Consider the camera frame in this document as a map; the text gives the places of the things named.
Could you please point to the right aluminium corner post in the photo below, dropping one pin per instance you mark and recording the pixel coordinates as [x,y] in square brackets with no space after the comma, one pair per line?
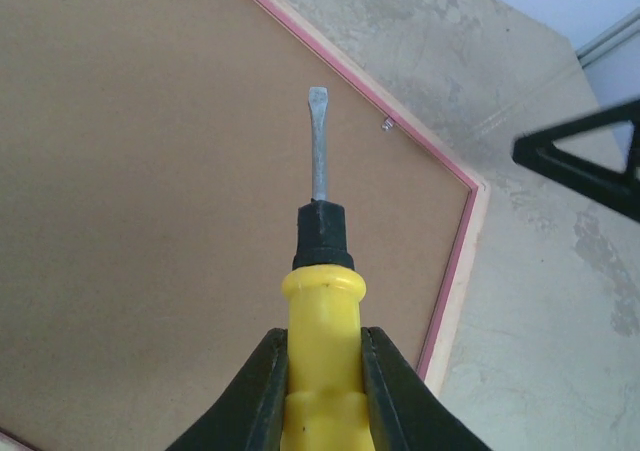
[609,40]

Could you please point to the brown frame backing board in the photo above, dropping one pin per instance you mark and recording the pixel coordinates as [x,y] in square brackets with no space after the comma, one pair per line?
[150,196]

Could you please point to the yellow handled screwdriver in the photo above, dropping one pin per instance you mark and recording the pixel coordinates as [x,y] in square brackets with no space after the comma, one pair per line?
[325,405]

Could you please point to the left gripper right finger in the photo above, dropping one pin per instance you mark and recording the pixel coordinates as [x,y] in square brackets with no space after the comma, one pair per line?
[403,413]

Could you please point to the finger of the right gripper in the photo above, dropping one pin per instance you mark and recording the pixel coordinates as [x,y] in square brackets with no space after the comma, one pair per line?
[617,190]

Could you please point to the pink picture frame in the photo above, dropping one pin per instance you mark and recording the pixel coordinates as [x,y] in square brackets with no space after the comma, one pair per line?
[450,271]

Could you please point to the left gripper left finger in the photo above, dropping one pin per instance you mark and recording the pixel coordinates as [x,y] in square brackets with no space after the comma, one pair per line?
[249,413]

